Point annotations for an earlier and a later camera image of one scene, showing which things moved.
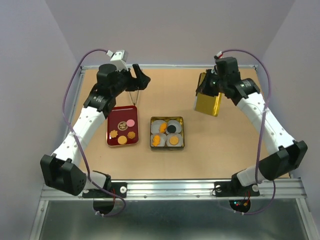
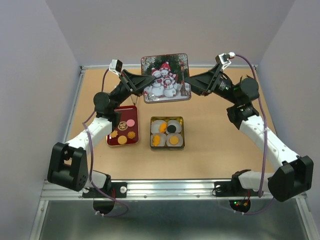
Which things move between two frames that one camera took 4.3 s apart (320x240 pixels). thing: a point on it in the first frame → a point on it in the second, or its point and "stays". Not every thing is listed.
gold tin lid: [205, 103] → [172, 83]
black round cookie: [171, 128] stays
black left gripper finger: [137, 70] → [137, 80]
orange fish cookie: [156, 139] stays
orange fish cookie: [162, 127] stays
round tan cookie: [174, 140] stays
